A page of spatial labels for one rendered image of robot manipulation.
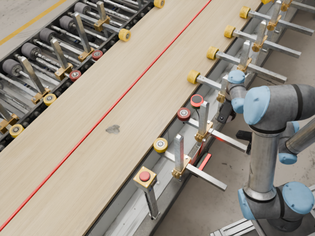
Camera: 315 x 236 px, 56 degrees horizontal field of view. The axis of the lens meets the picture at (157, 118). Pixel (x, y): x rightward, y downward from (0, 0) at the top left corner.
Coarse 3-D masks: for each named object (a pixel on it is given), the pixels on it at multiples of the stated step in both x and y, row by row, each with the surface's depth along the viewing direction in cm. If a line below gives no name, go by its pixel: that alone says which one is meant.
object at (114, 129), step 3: (111, 126) 173; (114, 126) 174; (117, 126) 174; (105, 129) 173; (108, 129) 173; (111, 129) 173; (114, 129) 172; (117, 129) 172; (108, 132) 172; (111, 132) 172; (114, 132) 172; (117, 132) 172
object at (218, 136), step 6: (180, 120) 182; (192, 120) 178; (198, 126) 175; (210, 132) 173; (216, 132) 172; (216, 138) 173; (222, 138) 170; (228, 138) 169; (228, 144) 170; (234, 144) 167; (240, 144) 167; (240, 150) 167
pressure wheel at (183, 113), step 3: (180, 108) 178; (183, 108) 178; (186, 108) 178; (177, 111) 177; (180, 111) 177; (183, 111) 176; (186, 111) 177; (189, 111) 176; (177, 114) 176; (180, 114) 176; (183, 114) 176; (186, 114) 176; (189, 114) 175; (180, 117) 175; (183, 117) 174; (186, 117) 174; (189, 117) 176; (183, 120) 176; (186, 120) 176; (183, 123) 185
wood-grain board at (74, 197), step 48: (192, 0) 240; (240, 0) 235; (144, 48) 211; (192, 48) 208; (96, 96) 189; (144, 96) 186; (48, 144) 171; (96, 144) 169; (144, 144) 166; (0, 192) 156; (48, 192) 154; (96, 192) 152
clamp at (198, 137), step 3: (210, 123) 175; (207, 126) 174; (210, 126) 174; (207, 129) 173; (207, 132) 173; (195, 135) 173; (198, 135) 171; (201, 135) 171; (204, 135) 171; (195, 138) 173; (198, 138) 171; (201, 138) 170; (204, 138) 174; (198, 141) 174; (201, 141) 172
